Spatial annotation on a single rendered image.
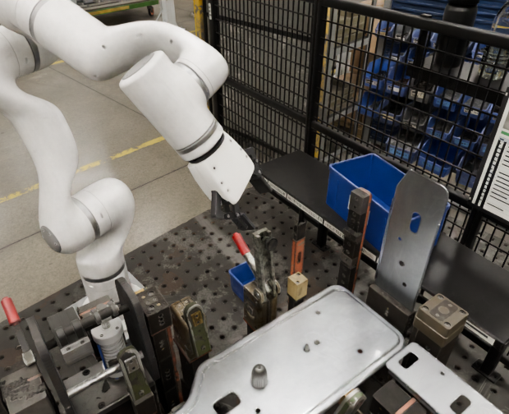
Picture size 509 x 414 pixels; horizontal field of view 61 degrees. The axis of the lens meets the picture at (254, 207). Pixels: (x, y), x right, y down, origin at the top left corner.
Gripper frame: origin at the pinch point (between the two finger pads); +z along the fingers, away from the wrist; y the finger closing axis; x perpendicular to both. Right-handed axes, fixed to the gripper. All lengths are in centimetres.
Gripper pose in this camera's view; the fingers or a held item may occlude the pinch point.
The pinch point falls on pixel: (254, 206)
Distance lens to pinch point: 80.3
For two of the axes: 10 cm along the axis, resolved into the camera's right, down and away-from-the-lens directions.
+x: 7.6, -1.2, -6.4
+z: 5.4, 6.5, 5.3
